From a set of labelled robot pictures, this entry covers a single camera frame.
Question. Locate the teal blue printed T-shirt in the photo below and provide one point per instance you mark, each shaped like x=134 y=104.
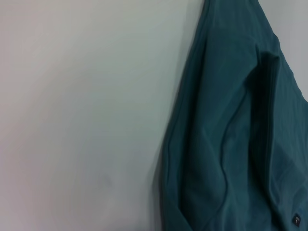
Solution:
x=240 y=134

